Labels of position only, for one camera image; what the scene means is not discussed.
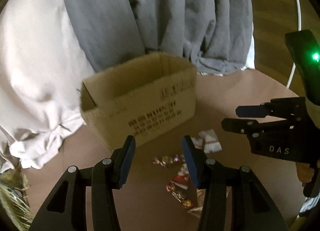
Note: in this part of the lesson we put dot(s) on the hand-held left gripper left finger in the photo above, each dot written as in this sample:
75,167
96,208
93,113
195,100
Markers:
126,163

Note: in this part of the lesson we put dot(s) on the beige curtain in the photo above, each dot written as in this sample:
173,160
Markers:
37,58

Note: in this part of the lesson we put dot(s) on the grey curtain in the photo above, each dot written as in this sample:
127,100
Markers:
150,9

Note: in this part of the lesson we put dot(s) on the purple foil candy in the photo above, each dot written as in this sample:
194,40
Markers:
165,160

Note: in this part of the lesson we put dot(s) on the yellow plaid fringed blanket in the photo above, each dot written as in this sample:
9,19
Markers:
15,196

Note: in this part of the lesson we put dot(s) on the white snack packet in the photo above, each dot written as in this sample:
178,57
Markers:
212,146
207,135

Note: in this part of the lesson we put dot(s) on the brown cardboard box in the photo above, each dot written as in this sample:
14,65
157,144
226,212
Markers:
150,111

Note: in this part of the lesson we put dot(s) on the shiny foil candy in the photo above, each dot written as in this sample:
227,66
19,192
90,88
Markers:
180,196

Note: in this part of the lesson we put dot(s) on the red snack packet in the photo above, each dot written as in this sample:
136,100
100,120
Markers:
181,177

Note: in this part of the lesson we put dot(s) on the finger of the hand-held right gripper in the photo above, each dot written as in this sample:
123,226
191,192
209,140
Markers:
252,111
242,125

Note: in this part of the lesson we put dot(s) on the person's right hand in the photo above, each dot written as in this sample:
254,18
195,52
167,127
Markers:
303,173

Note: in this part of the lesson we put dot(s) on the beige snack packet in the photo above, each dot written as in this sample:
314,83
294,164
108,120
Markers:
198,142

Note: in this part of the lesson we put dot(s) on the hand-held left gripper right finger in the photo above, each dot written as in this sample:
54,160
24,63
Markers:
191,161

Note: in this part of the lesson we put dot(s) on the white curved tube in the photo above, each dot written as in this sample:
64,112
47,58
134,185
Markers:
299,9

